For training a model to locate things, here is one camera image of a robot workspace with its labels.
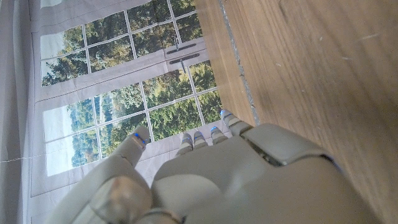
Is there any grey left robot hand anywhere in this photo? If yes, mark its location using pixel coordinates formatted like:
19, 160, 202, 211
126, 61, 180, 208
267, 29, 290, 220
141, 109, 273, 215
43, 108, 383, 224

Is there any printed window backdrop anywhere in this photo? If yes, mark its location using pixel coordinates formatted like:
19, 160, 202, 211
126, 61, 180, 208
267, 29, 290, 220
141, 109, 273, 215
0, 0, 233, 224

